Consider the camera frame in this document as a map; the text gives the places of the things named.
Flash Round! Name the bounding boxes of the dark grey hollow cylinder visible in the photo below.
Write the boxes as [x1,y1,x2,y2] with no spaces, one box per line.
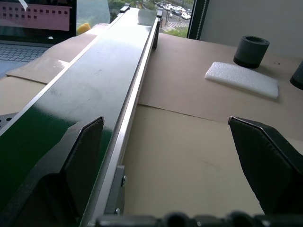
[289,61,303,91]
[233,35,271,70]

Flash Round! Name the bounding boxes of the perforated grey metal plate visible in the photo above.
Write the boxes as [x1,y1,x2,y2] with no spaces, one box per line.
[0,113,19,136]

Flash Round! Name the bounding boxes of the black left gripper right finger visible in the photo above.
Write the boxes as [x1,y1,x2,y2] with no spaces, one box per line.
[228,116,303,215]

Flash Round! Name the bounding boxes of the silver laptop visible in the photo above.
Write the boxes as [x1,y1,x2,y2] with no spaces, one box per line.
[0,0,78,70]

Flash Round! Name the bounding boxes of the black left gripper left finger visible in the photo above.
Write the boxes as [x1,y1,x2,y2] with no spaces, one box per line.
[0,116,105,227]

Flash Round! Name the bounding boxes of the green conveyor belt, aluminium frame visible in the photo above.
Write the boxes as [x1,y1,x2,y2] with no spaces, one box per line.
[0,4,164,227]

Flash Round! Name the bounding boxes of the brown paper sheet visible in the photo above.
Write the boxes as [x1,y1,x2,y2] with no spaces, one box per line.
[5,23,303,148]

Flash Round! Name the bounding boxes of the white foam pad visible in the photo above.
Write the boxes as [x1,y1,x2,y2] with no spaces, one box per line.
[204,61,280,99]

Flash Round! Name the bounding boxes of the black window frame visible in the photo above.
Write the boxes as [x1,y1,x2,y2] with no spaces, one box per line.
[187,0,210,40]

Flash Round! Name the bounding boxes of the yellow rounded object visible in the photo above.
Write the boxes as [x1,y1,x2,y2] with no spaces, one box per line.
[77,22,92,36]

